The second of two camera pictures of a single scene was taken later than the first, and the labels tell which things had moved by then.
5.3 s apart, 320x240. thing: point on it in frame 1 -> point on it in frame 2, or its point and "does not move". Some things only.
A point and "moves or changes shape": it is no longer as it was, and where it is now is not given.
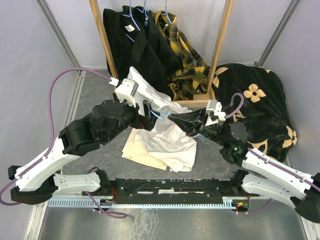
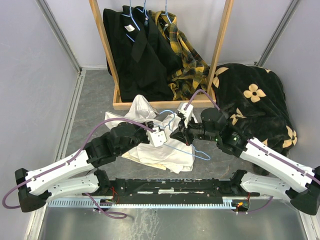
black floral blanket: [255, 95] does not move
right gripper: [191, 120] -> [182, 133]
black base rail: [152, 188] does not move
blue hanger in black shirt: [144, 10] does not move
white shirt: [168, 142] moves or changes shape
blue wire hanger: [163, 114] -> [179, 147]
